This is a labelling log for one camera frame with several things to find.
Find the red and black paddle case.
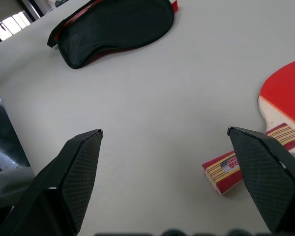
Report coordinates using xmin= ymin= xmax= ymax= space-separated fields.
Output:
xmin=47 ymin=0 xmax=179 ymax=69

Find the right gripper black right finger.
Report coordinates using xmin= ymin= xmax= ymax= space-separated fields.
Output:
xmin=227 ymin=126 xmax=295 ymax=234

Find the red table tennis paddle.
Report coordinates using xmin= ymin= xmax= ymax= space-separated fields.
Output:
xmin=202 ymin=58 xmax=295 ymax=197

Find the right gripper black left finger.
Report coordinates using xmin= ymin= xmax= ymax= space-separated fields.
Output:
xmin=0 ymin=129 xmax=104 ymax=236

